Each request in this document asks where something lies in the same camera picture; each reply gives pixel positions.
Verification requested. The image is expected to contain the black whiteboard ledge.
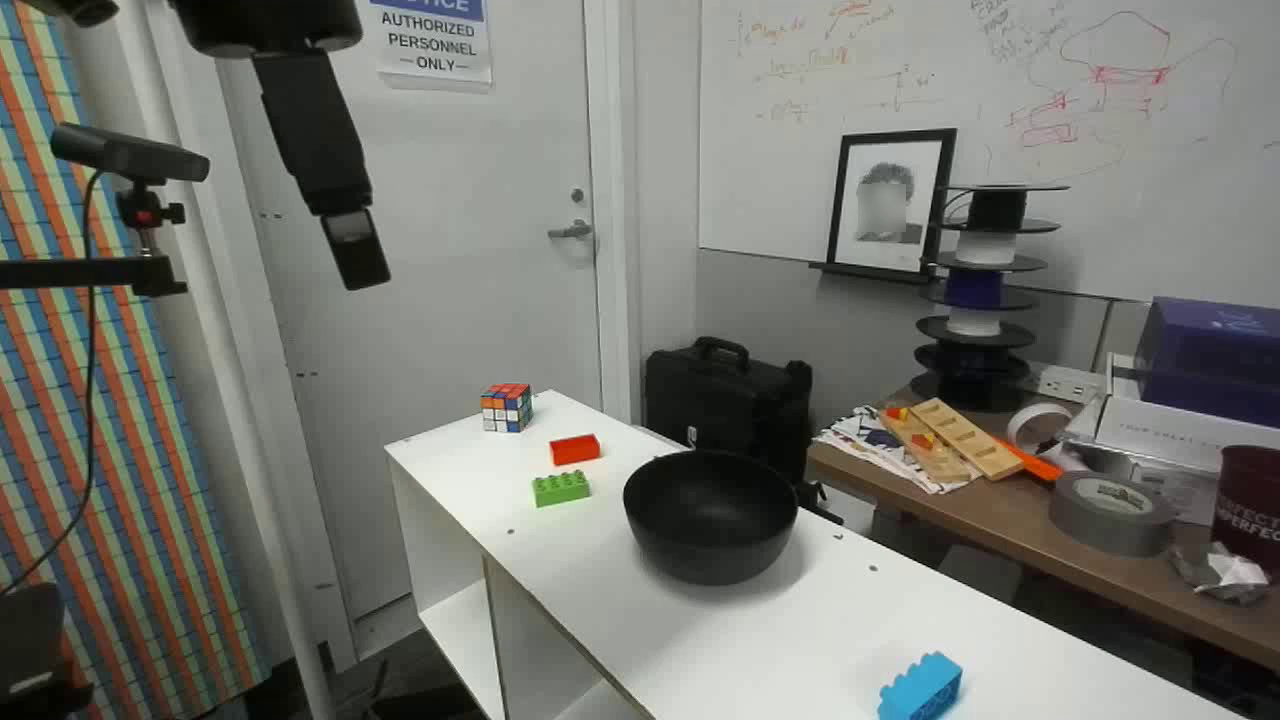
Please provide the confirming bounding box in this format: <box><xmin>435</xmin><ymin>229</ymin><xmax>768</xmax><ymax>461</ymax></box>
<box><xmin>803</xmin><ymin>258</ymin><xmax>941</xmax><ymax>287</ymax></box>

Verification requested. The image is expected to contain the white cardboard box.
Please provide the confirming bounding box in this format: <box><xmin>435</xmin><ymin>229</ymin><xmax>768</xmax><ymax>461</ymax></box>
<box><xmin>1066</xmin><ymin>384</ymin><xmax>1280</xmax><ymax>489</ymax></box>

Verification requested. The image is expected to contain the rubik's cube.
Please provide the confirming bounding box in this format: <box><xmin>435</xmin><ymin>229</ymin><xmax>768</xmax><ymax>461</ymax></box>
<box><xmin>482</xmin><ymin>382</ymin><xmax>538</xmax><ymax>436</ymax></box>

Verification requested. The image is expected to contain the white tape roll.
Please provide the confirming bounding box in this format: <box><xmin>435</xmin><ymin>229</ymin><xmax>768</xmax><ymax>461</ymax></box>
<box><xmin>1003</xmin><ymin>398</ymin><xmax>1082</xmax><ymax>456</ymax></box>

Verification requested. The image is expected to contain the black camera on stand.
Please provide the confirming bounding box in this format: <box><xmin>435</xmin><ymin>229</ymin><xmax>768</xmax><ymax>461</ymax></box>
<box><xmin>48</xmin><ymin>121</ymin><xmax>216</xmax><ymax>188</ymax></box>

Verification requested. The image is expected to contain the orange tool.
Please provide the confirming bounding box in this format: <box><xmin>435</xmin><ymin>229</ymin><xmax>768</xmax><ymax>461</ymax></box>
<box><xmin>1003</xmin><ymin>443</ymin><xmax>1074</xmax><ymax>489</ymax></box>

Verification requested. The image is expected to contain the authorized personnel door sign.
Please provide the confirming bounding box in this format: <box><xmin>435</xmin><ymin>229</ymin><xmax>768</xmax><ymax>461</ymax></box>
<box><xmin>364</xmin><ymin>0</ymin><xmax>500</xmax><ymax>92</ymax></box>

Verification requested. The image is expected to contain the blue toy brick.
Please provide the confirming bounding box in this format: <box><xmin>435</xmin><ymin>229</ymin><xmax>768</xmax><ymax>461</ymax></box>
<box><xmin>873</xmin><ymin>648</ymin><xmax>967</xmax><ymax>720</ymax></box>

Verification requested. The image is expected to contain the grey duct tape roll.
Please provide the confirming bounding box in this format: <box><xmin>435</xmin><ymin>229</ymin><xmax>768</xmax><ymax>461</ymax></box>
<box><xmin>1049</xmin><ymin>472</ymin><xmax>1183</xmax><ymax>561</ymax></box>

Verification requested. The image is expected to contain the magazine pile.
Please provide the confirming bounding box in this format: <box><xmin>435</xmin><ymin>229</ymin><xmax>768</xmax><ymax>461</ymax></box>
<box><xmin>811</xmin><ymin>404</ymin><xmax>943</xmax><ymax>497</ymax></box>

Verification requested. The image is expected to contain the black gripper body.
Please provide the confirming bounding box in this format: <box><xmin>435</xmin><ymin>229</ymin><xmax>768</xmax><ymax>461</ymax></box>
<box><xmin>170</xmin><ymin>0</ymin><xmax>369</xmax><ymax>60</ymax></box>

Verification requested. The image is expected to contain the black framed portrait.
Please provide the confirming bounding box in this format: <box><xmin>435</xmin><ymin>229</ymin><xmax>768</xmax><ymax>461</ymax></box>
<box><xmin>821</xmin><ymin>124</ymin><xmax>962</xmax><ymax>283</ymax></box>

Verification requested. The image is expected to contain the maroon cup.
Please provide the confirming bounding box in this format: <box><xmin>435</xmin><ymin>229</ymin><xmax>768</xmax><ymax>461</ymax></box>
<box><xmin>1209</xmin><ymin>443</ymin><xmax>1280</xmax><ymax>580</ymax></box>

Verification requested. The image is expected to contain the purple box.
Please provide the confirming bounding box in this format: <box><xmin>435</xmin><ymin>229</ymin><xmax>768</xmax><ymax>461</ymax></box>
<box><xmin>1136</xmin><ymin>297</ymin><xmax>1280</xmax><ymax>431</ymax></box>

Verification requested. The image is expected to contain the whiteboard with scribbles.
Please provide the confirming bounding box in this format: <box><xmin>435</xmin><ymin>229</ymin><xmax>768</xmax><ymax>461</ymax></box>
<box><xmin>698</xmin><ymin>0</ymin><xmax>1280</xmax><ymax>312</ymax></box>

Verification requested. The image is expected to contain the red toy brick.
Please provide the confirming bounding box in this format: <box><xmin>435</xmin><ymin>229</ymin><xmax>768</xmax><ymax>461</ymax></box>
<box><xmin>547</xmin><ymin>431</ymin><xmax>607</xmax><ymax>469</ymax></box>

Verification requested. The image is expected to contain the colourful striped panel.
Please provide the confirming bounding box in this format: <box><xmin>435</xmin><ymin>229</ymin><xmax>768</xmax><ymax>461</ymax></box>
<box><xmin>0</xmin><ymin>0</ymin><xmax>273</xmax><ymax>720</ymax></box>

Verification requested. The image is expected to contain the crumpled foil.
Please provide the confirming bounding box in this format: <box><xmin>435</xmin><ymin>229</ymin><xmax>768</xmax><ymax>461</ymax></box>
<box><xmin>1167</xmin><ymin>538</ymin><xmax>1277</xmax><ymax>613</ymax></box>

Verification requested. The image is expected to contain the white shelf cabinet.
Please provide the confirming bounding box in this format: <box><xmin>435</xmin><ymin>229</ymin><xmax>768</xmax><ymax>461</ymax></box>
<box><xmin>382</xmin><ymin>390</ymin><xmax>1243</xmax><ymax>720</ymax></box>

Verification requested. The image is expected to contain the dark blurred object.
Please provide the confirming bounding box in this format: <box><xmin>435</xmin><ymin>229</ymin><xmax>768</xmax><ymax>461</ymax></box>
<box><xmin>0</xmin><ymin>580</ymin><xmax>95</xmax><ymax>720</ymax></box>

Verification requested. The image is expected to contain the wooden desk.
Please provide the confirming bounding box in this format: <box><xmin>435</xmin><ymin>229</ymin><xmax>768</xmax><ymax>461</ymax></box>
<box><xmin>803</xmin><ymin>392</ymin><xmax>1280</xmax><ymax>671</ymax></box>

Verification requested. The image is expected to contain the black hard case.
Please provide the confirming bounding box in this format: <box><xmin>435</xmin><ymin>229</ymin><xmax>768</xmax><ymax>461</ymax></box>
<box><xmin>640</xmin><ymin>336</ymin><xmax>815</xmax><ymax>508</ymax></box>

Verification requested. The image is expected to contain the stack of filament spools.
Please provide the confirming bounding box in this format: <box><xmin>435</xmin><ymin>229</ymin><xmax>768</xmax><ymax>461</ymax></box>
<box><xmin>911</xmin><ymin>181</ymin><xmax>1074</xmax><ymax>413</ymax></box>

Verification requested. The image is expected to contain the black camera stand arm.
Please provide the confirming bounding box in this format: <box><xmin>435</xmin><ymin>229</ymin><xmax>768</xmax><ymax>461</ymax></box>
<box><xmin>0</xmin><ymin>186</ymin><xmax>193</xmax><ymax>300</ymax></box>

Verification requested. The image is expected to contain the thin black camera cable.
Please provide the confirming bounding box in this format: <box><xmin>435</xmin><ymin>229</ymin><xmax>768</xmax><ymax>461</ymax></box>
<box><xmin>0</xmin><ymin>173</ymin><xmax>107</xmax><ymax>595</ymax></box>

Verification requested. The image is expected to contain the green toy brick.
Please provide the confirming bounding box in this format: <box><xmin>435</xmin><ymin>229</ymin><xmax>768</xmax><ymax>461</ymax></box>
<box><xmin>530</xmin><ymin>469</ymin><xmax>596</xmax><ymax>514</ymax></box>

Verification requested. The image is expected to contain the black bowl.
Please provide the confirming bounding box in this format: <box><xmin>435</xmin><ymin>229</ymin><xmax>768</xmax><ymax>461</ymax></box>
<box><xmin>622</xmin><ymin>449</ymin><xmax>800</xmax><ymax>590</ymax></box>

